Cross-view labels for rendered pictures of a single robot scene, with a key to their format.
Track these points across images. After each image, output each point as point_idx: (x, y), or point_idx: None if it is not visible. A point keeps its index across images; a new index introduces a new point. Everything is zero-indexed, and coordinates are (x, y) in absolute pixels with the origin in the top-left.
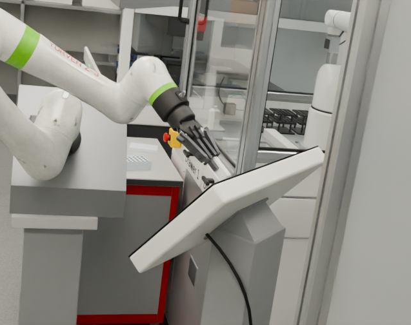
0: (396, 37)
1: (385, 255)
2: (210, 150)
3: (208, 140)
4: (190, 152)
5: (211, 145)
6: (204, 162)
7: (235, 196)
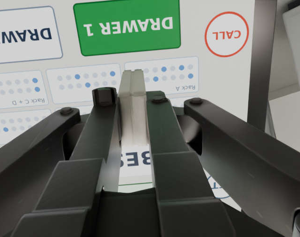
0: None
1: None
2: (150, 155)
3: (240, 186)
4: (6, 144)
5: (211, 165)
6: (93, 106)
7: None
